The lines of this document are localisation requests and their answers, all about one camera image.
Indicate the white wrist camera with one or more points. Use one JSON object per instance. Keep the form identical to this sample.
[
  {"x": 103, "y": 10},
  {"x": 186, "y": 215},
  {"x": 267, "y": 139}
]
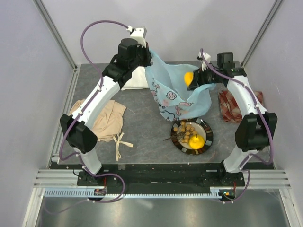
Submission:
[
  {"x": 138, "y": 34},
  {"x": 205, "y": 59}
]

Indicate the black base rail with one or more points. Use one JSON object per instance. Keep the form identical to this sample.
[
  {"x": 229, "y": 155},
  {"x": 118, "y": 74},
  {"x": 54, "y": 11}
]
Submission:
[{"x": 161, "y": 177}]

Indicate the beige crumpled cloth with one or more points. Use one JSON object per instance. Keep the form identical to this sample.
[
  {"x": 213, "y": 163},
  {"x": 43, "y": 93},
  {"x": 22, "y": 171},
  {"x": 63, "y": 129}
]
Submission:
[{"x": 108, "y": 125}]

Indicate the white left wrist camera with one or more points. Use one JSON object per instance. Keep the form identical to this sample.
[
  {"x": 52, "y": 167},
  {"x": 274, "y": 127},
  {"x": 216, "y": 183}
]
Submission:
[{"x": 138, "y": 34}]

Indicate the light blue plastic bag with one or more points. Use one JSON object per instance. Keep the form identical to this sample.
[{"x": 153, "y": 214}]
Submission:
[{"x": 175, "y": 102}]

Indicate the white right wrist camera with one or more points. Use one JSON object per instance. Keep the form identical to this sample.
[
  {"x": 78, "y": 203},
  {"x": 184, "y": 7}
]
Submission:
[{"x": 205, "y": 59}]

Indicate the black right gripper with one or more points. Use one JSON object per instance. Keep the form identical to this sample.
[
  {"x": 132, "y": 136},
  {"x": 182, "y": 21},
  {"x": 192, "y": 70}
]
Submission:
[{"x": 199, "y": 79}]

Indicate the white folded cloth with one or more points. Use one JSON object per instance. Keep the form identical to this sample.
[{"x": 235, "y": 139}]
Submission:
[{"x": 137, "y": 81}]

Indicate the dark rimmed beige plate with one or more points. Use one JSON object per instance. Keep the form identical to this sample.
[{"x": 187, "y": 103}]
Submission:
[{"x": 203, "y": 129}]

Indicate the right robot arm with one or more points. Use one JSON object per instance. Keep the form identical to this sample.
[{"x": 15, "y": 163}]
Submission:
[{"x": 254, "y": 135}]

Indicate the yellow fake pear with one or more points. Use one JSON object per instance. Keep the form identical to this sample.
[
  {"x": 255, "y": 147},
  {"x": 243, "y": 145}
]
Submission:
[{"x": 196, "y": 142}]

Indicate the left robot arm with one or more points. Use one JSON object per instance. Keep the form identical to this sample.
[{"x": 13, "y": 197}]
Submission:
[{"x": 77, "y": 127}]

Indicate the red plaid cloth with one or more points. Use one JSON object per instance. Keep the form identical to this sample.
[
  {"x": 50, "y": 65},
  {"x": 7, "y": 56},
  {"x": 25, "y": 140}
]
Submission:
[{"x": 228, "y": 107}]

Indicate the yellow fake lemon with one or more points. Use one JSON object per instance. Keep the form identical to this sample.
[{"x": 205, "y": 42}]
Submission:
[{"x": 188, "y": 78}]

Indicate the aluminium frame rail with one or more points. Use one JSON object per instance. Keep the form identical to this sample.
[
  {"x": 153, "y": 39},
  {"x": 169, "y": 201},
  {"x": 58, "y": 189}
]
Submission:
[{"x": 64, "y": 178}]

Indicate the yellow fake berry bunch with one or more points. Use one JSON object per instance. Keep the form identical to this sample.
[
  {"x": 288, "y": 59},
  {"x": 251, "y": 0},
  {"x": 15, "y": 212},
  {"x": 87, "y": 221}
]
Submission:
[{"x": 182, "y": 132}]

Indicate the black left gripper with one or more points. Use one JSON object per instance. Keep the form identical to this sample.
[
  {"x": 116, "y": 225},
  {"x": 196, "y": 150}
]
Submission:
[{"x": 147, "y": 55}]

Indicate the white slotted cable duct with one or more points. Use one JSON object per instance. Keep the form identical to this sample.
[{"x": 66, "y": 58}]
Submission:
[{"x": 93, "y": 192}]

